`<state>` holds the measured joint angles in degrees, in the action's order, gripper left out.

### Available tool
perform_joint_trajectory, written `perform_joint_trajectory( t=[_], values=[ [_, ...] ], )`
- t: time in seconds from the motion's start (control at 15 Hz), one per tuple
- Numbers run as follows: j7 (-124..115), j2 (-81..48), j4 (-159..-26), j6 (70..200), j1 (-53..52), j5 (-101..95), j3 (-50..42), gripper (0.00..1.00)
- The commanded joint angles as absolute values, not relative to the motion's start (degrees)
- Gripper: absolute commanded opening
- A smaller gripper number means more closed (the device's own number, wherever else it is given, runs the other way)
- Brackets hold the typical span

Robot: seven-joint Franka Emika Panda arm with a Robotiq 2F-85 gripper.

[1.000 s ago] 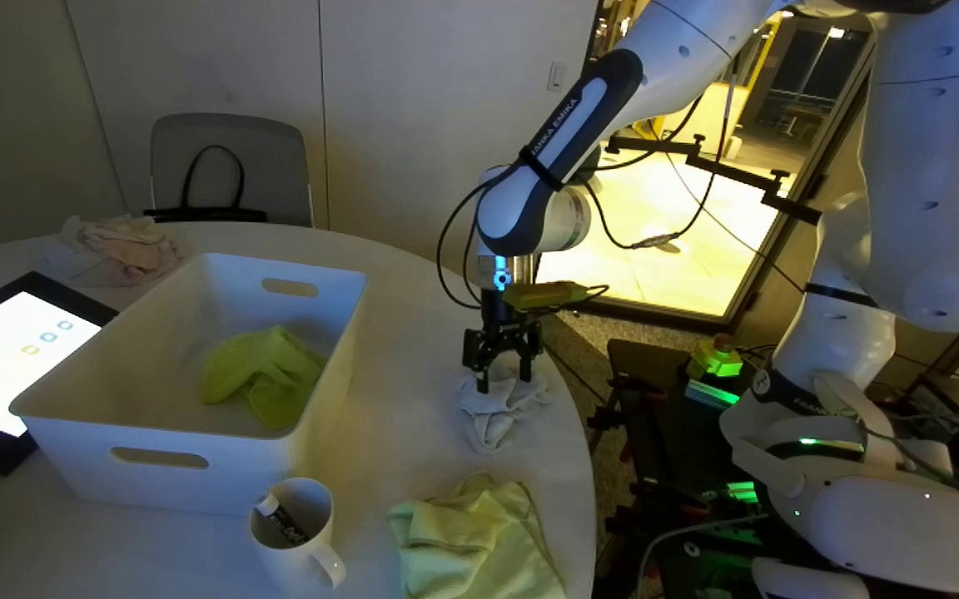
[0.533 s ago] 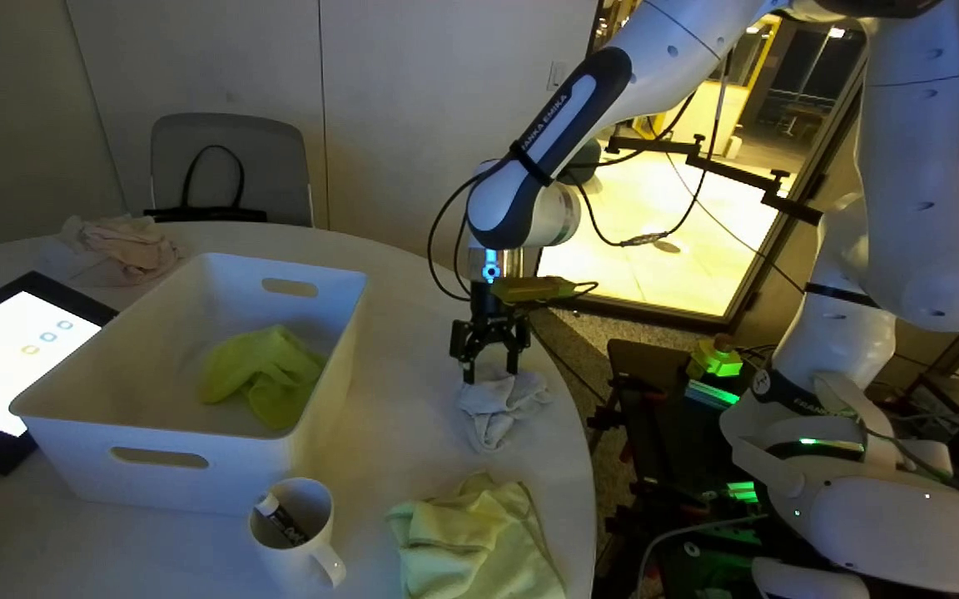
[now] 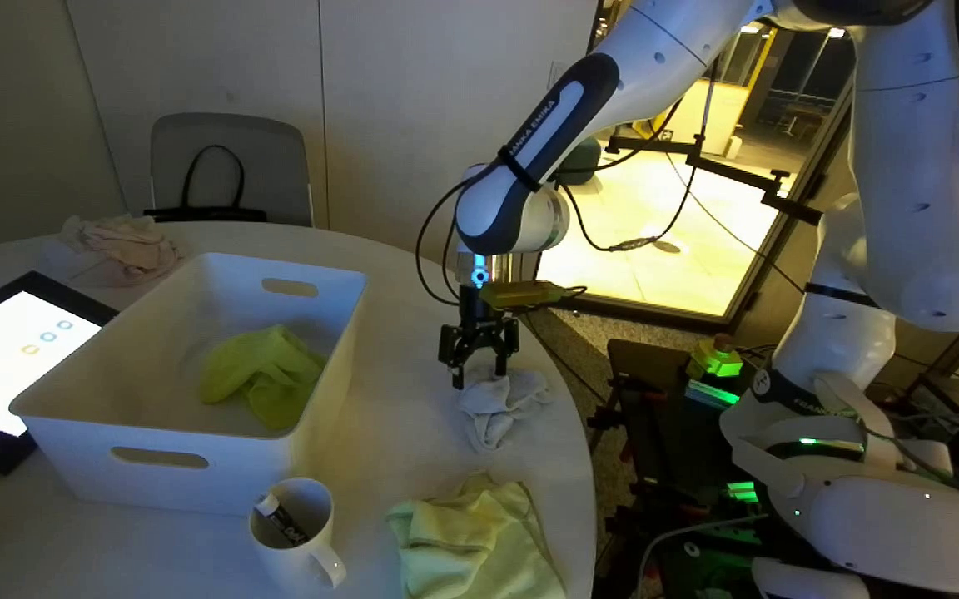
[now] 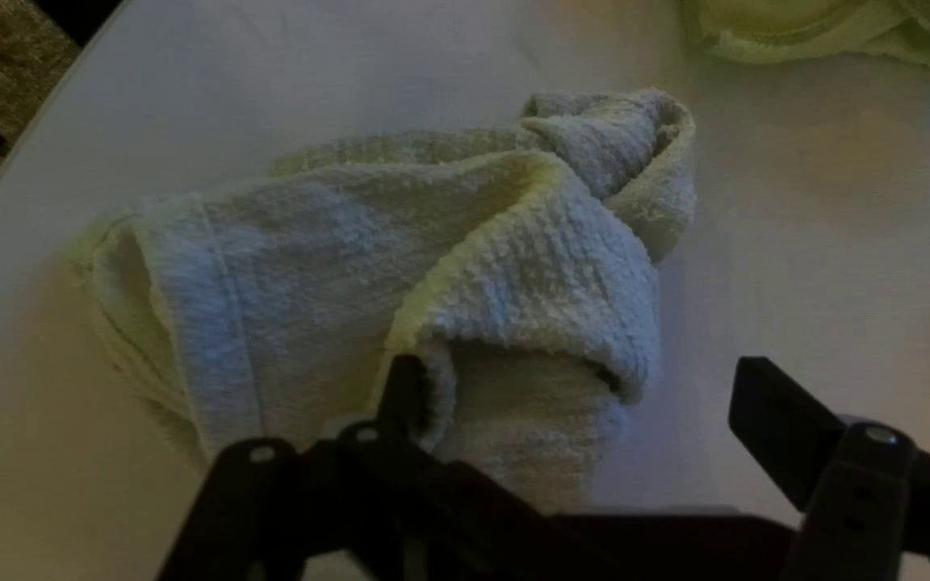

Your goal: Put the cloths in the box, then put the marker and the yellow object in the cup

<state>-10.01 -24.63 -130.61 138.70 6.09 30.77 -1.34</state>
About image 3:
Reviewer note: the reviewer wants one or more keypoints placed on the black tablet with lit screen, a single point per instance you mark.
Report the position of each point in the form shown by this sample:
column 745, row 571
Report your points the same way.
column 2, row 344

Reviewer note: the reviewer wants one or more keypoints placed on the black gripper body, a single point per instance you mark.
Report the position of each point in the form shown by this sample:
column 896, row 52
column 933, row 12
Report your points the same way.
column 481, row 320

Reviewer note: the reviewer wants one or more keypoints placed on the white ceramic mug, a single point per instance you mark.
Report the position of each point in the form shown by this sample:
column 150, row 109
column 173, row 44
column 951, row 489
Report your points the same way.
column 309, row 554

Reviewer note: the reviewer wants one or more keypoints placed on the pink crumpled cloth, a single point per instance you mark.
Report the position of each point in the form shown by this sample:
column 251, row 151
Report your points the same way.
column 131, row 244

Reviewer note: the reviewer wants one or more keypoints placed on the white terry cloth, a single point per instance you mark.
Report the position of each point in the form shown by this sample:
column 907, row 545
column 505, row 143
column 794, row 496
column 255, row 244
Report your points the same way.
column 491, row 413

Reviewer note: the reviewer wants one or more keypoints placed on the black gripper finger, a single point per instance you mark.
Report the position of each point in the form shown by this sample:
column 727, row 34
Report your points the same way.
column 453, row 362
column 506, row 352

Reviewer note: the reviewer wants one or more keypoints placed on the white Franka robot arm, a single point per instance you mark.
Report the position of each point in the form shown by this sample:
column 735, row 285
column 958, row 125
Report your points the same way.
column 923, row 169

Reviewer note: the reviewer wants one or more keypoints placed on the grey office chair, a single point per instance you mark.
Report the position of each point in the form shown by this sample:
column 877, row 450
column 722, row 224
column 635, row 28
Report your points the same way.
column 267, row 155

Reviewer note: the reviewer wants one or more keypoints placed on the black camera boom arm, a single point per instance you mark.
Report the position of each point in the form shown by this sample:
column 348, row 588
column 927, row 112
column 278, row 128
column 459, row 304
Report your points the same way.
column 739, row 175

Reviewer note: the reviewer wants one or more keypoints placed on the black dry erase marker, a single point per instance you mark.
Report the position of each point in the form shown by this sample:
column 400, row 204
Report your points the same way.
column 282, row 517

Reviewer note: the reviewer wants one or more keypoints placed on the yellow cloth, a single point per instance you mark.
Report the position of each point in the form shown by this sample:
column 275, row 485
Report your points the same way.
column 258, row 372

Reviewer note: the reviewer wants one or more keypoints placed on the white plastic storage box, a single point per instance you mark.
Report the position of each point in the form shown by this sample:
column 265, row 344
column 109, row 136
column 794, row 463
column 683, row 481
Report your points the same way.
column 81, row 454

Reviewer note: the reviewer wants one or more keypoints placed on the light green cloth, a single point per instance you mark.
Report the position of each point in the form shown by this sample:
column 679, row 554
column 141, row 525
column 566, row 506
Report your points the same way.
column 466, row 545

